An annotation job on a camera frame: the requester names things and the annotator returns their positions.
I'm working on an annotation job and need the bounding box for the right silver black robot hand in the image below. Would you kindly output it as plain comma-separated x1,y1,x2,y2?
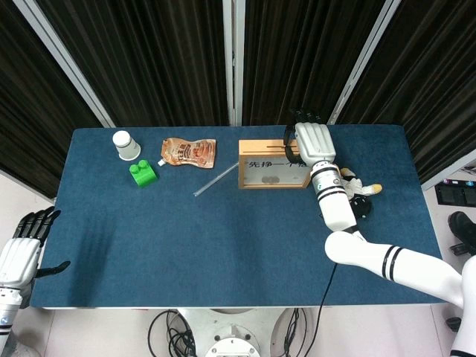
282,107,338,164

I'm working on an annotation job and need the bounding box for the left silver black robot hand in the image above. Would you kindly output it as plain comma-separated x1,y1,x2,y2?
0,207,71,295

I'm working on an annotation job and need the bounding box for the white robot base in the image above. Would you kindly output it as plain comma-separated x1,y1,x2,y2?
174,307,295,357

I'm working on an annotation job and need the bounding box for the black white plush penguin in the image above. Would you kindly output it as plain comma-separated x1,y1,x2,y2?
340,167,384,220

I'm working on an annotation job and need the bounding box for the black pleated curtain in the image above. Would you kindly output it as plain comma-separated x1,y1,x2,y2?
334,0,476,185
241,0,390,126
0,0,107,200
35,0,231,128

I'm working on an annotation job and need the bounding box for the clear plastic straw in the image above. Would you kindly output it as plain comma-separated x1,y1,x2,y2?
193,161,240,198

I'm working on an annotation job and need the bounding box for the orange spout pouch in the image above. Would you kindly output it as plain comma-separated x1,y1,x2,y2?
157,137,217,170

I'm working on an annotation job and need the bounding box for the black electronic device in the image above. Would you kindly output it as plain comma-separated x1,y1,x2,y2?
434,177,476,208

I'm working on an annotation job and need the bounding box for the green toy building block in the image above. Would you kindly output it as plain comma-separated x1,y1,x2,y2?
129,158,160,189

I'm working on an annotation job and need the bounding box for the white paper cup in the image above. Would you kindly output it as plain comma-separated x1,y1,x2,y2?
112,129,143,161

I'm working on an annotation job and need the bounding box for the blue table cloth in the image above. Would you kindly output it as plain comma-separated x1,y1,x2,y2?
29,125,455,309

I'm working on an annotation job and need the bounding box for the black shoe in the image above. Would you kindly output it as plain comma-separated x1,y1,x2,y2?
448,210,476,257

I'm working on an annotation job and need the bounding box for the wooden coin box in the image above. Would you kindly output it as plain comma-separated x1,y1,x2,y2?
237,138,313,190

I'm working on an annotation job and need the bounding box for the white frame post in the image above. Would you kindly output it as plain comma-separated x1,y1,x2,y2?
421,158,476,192
326,0,402,126
13,0,117,129
222,0,246,126

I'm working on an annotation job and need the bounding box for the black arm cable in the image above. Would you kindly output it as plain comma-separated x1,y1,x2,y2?
315,260,339,357

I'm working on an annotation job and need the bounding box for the black cable bundle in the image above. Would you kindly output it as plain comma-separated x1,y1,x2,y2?
278,307,310,357
147,309,198,357

